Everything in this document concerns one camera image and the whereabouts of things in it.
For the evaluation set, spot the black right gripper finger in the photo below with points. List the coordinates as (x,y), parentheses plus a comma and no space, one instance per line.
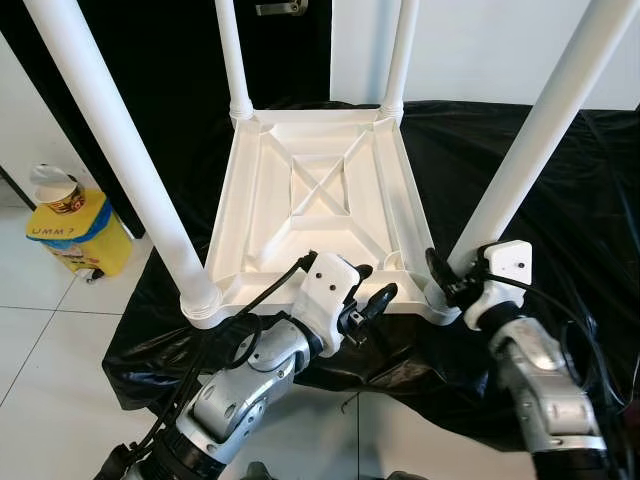
(441,272)

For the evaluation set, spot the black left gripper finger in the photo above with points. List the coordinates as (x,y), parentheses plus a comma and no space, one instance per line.
(360,272)
(381,298)

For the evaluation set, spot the black plastic tablecloth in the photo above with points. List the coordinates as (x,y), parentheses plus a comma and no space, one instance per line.
(560,200)

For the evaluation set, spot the black robot right foot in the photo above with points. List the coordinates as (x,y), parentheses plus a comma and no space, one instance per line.
(405,475)

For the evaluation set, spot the black robot foot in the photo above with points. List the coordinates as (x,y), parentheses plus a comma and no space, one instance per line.
(262,472)
(405,475)

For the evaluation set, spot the black robot left foot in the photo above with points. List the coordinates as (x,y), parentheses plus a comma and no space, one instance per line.
(262,472)

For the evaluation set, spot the yellow and blue carton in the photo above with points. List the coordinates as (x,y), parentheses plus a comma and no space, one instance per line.
(90,240)

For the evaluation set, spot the printed paper cup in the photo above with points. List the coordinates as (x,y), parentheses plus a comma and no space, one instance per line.
(55,188)

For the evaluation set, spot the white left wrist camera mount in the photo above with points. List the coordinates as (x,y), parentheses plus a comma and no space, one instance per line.
(325,290)

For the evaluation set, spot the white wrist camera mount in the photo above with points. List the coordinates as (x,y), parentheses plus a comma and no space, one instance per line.
(508,270)
(325,290)

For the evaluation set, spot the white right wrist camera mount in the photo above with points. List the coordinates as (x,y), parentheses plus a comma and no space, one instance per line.
(508,270)

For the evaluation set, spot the grey wall plate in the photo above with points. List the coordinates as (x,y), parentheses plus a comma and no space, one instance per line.
(282,7)

